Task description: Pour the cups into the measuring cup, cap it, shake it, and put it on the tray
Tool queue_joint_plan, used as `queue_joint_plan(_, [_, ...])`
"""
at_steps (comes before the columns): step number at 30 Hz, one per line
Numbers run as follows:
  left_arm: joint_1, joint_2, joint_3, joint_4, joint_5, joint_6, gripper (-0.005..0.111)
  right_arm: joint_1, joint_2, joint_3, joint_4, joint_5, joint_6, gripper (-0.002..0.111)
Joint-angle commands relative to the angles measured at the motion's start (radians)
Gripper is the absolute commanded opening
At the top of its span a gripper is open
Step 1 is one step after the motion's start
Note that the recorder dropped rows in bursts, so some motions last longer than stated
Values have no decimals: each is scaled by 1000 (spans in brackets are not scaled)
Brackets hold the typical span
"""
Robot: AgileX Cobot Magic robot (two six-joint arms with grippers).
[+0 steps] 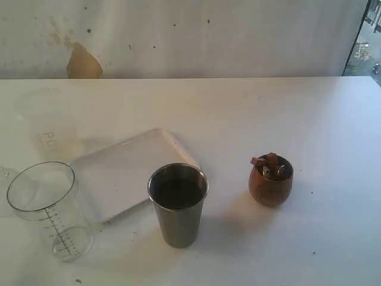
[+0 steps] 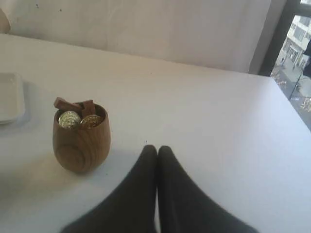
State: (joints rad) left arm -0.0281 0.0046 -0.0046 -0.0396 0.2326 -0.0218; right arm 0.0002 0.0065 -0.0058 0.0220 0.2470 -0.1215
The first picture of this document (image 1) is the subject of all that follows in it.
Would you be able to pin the brown pellets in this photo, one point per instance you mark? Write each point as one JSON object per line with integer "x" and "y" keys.
{"x": 271, "y": 166}

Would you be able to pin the stainless steel cup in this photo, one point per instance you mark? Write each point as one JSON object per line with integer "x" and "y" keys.
{"x": 178, "y": 191}

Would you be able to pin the white rectangular tray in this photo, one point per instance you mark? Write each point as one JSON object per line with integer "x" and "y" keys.
{"x": 114, "y": 179}

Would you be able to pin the translucent plastic cup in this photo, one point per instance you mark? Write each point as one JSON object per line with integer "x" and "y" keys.
{"x": 50, "y": 123}

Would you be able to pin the clear measuring beaker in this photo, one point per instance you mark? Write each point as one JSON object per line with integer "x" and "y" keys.
{"x": 45, "y": 196}

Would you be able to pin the brown wooden cup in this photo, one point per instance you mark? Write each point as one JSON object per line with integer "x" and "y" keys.
{"x": 270, "y": 193}

